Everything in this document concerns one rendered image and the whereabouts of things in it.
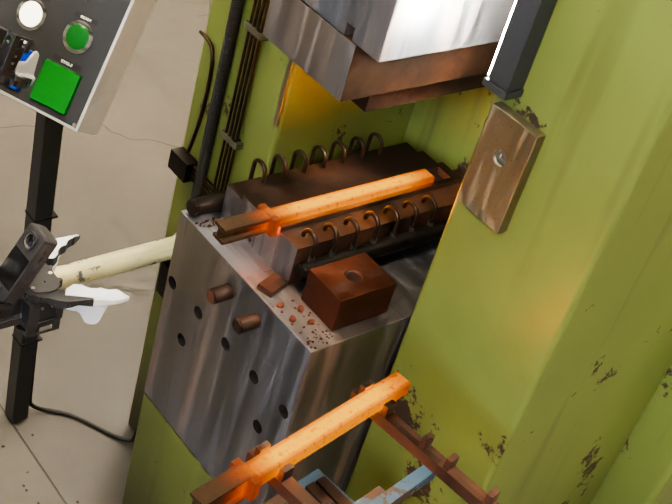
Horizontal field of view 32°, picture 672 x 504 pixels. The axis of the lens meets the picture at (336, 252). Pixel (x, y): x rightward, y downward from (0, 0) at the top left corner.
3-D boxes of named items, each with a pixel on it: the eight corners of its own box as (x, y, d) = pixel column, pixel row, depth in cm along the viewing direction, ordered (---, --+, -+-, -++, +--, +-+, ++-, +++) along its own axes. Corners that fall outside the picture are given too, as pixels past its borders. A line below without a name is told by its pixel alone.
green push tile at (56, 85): (63, 115, 202) (80, 75, 202) (28, 97, 204) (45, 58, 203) (68, 116, 204) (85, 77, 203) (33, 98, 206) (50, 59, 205)
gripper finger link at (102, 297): (125, 320, 171) (61, 311, 169) (130, 290, 167) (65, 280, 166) (123, 335, 168) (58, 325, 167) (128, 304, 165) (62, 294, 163)
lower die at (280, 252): (287, 285, 191) (298, 245, 186) (220, 214, 202) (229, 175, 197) (465, 229, 217) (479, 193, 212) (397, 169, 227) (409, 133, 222)
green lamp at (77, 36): (74, 55, 201) (77, 33, 199) (62, 42, 204) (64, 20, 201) (90, 53, 203) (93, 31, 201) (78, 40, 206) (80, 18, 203)
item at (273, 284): (272, 277, 192) (274, 271, 191) (287, 286, 191) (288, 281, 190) (256, 288, 189) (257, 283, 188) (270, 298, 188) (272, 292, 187)
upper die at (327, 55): (339, 102, 170) (355, 45, 164) (261, 34, 181) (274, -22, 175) (529, 64, 196) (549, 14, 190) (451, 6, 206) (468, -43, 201)
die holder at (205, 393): (253, 533, 206) (311, 352, 180) (143, 391, 226) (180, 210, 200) (472, 430, 240) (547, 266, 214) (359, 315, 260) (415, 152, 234)
